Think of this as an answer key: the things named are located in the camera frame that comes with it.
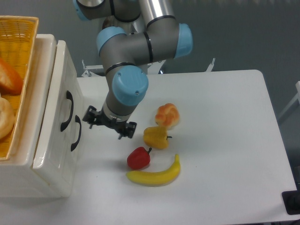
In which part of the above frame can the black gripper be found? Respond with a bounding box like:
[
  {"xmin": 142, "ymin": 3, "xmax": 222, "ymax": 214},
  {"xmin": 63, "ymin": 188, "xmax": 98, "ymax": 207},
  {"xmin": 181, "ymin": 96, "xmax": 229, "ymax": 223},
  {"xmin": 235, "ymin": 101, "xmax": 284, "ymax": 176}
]
[{"xmin": 82, "ymin": 105, "xmax": 137, "ymax": 140}]

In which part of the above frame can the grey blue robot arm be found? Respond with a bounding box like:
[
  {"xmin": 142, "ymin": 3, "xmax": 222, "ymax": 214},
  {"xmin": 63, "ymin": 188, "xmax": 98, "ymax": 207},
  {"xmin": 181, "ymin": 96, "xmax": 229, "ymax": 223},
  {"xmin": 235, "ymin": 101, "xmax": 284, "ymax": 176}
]
[{"xmin": 73, "ymin": 0, "xmax": 193, "ymax": 138}]

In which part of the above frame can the white drawer cabinet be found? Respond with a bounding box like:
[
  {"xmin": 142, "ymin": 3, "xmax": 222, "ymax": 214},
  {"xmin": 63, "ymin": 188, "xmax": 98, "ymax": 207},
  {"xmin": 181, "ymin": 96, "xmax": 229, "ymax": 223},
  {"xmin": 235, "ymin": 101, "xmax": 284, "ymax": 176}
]
[{"xmin": 0, "ymin": 34, "xmax": 75, "ymax": 199}]

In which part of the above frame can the red bell pepper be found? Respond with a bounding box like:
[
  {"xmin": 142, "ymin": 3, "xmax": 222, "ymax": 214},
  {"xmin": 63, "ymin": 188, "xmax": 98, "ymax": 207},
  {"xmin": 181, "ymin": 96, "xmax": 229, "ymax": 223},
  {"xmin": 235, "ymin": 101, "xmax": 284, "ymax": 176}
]
[{"xmin": 127, "ymin": 147, "xmax": 152, "ymax": 170}]

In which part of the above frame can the yellow bell pepper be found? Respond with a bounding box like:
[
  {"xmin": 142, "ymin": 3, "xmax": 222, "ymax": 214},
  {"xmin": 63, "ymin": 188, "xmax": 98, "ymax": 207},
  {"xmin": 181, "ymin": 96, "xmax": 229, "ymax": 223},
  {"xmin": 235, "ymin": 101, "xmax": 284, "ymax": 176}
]
[{"xmin": 143, "ymin": 126, "xmax": 172, "ymax": 150}]

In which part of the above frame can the metal table clamp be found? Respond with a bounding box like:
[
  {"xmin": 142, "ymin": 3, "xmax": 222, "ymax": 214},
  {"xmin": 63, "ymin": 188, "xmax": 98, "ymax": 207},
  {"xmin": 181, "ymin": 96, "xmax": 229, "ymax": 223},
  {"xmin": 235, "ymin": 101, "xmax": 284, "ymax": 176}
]
[{"xmin": 82, "ymin": 60, "xmax": 105, "ymax": 77}]

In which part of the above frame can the orange knotted bread roll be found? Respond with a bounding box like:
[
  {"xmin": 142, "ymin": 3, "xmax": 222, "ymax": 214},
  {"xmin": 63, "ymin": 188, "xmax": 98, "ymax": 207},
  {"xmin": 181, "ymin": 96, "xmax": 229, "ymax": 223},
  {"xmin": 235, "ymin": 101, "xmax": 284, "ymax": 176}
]
[{"xmin": 155, "ymin": 103, "xmax": 180, "ymax": 130}]

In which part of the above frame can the yellow banana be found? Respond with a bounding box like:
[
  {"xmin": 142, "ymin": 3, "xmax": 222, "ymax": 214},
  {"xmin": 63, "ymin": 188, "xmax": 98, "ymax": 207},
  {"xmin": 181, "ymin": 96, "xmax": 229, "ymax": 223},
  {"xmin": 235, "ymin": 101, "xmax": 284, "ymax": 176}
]
[{"xmin": 126, "ymin": 154, "xmax": 181, "ymax": 186}]

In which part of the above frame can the pale round bun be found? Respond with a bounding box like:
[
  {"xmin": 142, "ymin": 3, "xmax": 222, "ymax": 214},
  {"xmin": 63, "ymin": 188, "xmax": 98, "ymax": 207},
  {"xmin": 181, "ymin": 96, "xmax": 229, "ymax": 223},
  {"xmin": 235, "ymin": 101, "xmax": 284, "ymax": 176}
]
[{"xmin": 0, "ymin": 97, "xmax": 15, "ymax": 139}]

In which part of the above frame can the orange bread piece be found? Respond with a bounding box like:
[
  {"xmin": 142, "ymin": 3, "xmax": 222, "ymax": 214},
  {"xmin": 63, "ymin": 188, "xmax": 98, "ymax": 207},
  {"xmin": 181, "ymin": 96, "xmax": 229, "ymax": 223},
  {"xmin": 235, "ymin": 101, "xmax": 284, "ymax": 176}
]
[{"xmin": 0, "ymin": 58, "xmax": 23, "ymax": 95}]

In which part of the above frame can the yellow wicker basket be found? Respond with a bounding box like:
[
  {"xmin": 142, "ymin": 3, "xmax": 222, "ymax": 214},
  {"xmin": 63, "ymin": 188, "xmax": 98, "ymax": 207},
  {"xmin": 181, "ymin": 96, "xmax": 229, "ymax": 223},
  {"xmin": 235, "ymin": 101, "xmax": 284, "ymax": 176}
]
[{"xmin": 0, "ymin": 15, "xmax": 39, "ymax": 161}]

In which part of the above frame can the black device at edge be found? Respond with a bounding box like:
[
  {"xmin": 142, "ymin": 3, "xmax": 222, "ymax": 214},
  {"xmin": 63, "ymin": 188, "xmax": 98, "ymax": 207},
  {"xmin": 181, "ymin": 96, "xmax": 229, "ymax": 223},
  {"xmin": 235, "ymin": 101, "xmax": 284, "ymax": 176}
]
[{"xmin": 282, "ymin": 190, "xmax": 300, "ymax": 215}]

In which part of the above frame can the white table bracket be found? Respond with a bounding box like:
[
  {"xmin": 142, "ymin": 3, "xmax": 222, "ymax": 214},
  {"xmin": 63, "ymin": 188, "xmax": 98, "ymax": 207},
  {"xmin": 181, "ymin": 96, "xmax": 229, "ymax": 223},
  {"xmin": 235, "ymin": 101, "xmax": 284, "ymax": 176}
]
[{"xmin": 206, "ymin": 58, "xmax": 216, "ymax": 72}]

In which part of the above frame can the white frame at right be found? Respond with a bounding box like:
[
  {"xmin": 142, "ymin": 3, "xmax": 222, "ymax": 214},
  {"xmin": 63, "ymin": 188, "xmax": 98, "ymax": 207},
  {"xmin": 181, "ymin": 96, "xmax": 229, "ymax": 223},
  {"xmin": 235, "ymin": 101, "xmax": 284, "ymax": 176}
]
[{"xmin": 277, "ymin": 81, "xmax": 300, "ymax": 124}]

